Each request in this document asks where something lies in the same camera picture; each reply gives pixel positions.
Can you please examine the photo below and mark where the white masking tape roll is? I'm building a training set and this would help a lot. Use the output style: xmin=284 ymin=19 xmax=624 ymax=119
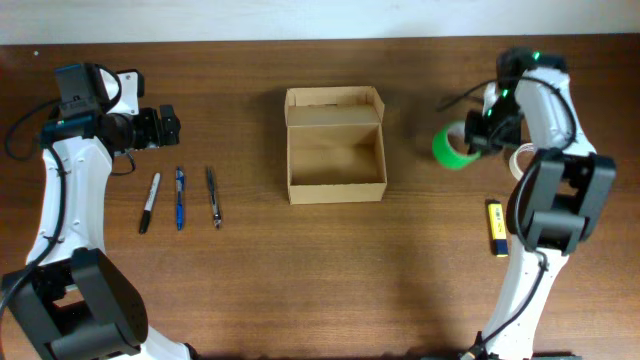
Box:
xmin=509 ymin=143 xmax=537 ymax=181

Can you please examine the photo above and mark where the green tape roll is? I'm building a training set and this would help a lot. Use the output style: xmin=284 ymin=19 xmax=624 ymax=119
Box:
xmin=432 ymin=121 xmax=481 ymax=170

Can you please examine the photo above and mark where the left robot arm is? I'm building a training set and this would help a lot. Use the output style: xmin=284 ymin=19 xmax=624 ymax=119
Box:
xmin=1 ymin=63 xmax=198 ymax=360

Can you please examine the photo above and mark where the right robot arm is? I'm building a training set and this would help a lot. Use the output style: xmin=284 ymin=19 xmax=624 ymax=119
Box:
xmin=463 ymin=48 xmax=616 ymax=359

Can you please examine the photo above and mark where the blue ballpoint pen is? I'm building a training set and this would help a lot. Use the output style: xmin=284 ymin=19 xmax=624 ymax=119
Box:
xmin=176 ymin=167 xmax=184 ymax=231

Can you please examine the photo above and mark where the black and white marker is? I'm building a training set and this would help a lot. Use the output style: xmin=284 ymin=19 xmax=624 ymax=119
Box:
xmin=139 ymin=173 xmax=161 ymax=234

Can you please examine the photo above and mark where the dark grey pen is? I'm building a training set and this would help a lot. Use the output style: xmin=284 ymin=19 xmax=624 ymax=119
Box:
xmin=206 ymin=167 xmax=222 ymax=230

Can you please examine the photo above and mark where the open cardboard box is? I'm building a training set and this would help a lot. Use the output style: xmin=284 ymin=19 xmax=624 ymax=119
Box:
xmin=284 ymin=86 xmax=387 ymax=205

